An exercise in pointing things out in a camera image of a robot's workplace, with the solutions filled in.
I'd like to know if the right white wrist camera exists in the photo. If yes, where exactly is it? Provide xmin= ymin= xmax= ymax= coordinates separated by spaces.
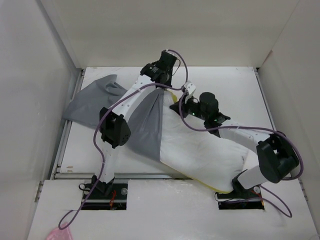
xmin=183 ymin=80 xmax=196 ymax=103

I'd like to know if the grey pillowcase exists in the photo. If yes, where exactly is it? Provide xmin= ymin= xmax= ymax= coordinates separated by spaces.
xmin=62 ymin=74 xmax=164 ymax=161

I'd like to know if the pink cloth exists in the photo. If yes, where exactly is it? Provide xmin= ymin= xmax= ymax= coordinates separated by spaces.
xmin=46 ymin=227 xmax=73 ymax=240

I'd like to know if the metal rail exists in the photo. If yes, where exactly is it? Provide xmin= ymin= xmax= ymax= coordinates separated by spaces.
xmin=52 ymin=173 xmax=190 ymax=180

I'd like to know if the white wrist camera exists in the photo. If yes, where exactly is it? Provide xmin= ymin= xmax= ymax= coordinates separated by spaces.
xmin=162 ymin=49 xmax=176 ymax=56
xmin=183 ymin=80 xmax=196 ymax=103

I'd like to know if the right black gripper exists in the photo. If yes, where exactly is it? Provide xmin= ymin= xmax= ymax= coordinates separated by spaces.
xmin=169 ymin=93 xmax=208 ymax=121

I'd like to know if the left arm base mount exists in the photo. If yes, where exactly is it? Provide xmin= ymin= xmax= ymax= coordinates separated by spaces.
xmin=78 ymin=175 xmax=128 ymax=211

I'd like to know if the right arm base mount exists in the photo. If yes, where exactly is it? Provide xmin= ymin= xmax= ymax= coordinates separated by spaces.
xmin=214 ymin=185 xmax=265 ymax=210

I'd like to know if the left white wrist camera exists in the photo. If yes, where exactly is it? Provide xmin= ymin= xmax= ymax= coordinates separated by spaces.
xmin=162 ymin=49 xmax=176 ymax=56

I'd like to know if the white pillow yellow edge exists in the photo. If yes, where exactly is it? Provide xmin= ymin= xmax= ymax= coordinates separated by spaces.
xmin=159 ymin=91 xmax=249 ymax=194

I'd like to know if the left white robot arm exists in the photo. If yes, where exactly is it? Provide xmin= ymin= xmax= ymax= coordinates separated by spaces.
xmin=91 ymin=50 xmax=178 ymax=199

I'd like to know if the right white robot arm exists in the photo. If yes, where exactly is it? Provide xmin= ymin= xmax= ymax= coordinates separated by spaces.
xmin=170 ymin=92 xmax=304 ymax=197

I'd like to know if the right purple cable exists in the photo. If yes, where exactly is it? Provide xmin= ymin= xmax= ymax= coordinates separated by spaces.
xmin=178 ymin=91 xmax=306 ymax=219

